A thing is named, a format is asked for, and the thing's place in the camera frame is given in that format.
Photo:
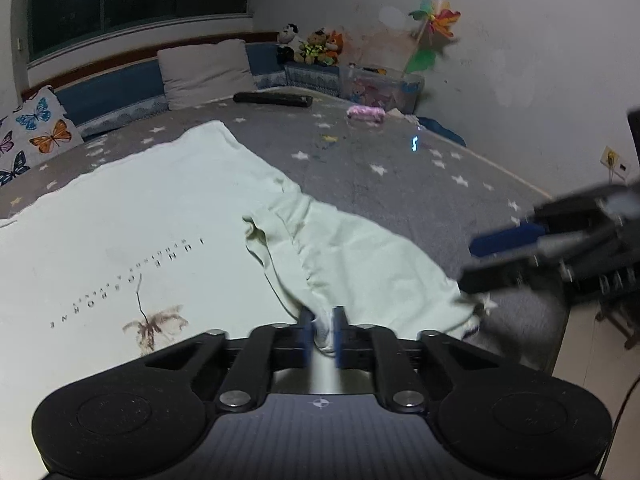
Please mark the butterfly print pillow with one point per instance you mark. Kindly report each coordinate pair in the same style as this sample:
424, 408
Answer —
40, 130

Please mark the white wall socket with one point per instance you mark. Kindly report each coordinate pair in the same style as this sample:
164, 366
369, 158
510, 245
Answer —
609, 156

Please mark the blue sofa bench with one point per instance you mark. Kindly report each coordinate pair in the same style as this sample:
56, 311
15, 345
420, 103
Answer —
115, 92

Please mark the panda plush toy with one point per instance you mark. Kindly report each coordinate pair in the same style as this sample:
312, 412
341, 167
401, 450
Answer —
290, 35

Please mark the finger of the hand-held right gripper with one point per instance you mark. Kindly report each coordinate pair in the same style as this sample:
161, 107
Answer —
500, 274
505, 240

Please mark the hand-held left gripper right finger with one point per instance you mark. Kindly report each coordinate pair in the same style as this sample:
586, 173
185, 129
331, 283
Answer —
340, 335

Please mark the orange plush toy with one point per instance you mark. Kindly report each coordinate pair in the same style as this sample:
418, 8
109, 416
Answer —
336, 45

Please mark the small pink toy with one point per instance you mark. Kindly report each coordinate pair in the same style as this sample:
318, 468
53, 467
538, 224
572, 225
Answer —
366, 113

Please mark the pale green shirt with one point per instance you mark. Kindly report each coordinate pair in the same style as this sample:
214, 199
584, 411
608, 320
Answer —
150, 210

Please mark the wooden chair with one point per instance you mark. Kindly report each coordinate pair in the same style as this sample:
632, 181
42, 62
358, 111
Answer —
620, 317

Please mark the clear plastic storage box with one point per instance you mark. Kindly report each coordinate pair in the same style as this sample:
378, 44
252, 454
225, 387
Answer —
390, 90

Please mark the long black remote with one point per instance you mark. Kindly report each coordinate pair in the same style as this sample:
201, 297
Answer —
272, 98

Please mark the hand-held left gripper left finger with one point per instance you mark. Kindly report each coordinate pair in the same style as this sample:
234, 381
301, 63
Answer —
305, 340

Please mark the colourful pinwheel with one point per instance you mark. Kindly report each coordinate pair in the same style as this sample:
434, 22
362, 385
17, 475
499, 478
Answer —
440, 20

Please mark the plain grey pillow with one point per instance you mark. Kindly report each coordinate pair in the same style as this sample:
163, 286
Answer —
205, 72

